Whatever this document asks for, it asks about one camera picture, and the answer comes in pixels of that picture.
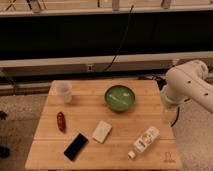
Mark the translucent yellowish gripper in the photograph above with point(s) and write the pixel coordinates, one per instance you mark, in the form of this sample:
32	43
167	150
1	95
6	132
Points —
169	115

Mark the green ceramic bowl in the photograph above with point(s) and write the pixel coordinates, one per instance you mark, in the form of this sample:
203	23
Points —
119	98

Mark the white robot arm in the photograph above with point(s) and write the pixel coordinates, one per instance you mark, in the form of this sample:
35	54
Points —
186	81

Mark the white plastic bottle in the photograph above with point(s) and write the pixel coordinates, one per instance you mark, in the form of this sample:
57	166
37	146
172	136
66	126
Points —
144	141

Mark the white rectangular box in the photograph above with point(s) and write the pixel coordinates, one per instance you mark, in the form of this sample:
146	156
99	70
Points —
101	132

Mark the wooden folding table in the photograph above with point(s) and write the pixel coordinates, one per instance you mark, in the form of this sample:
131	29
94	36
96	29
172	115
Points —
85	135

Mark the black smartphone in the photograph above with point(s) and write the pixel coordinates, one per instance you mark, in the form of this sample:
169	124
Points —
75	147

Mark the clear plastic cup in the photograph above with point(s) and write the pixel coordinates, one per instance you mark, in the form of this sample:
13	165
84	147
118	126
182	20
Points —
63	90

